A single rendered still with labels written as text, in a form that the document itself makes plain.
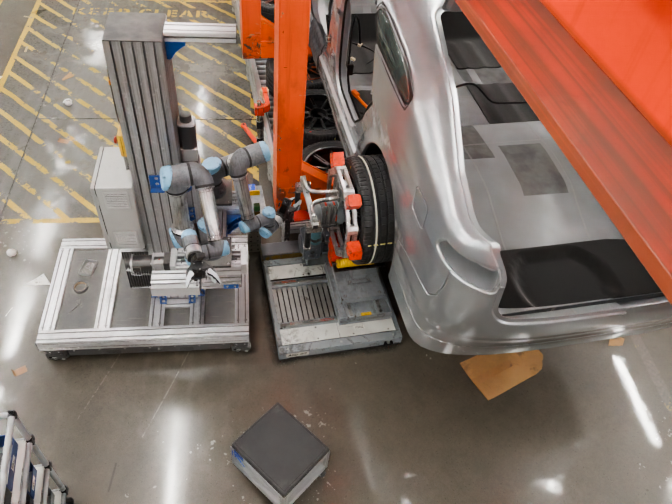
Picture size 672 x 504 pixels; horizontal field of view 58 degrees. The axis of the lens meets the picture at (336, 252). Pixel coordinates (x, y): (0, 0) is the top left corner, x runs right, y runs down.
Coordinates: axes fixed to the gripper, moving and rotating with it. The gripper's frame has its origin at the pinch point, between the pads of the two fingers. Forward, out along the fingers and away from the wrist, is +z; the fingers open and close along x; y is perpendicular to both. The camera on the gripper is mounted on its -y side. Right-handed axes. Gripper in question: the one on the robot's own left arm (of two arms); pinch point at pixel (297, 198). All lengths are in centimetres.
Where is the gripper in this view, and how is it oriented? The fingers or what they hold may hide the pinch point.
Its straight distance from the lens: 375.5
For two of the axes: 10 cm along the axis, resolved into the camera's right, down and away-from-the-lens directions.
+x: 8.4, 4.5, -3.0
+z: 5.3, -6.0, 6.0
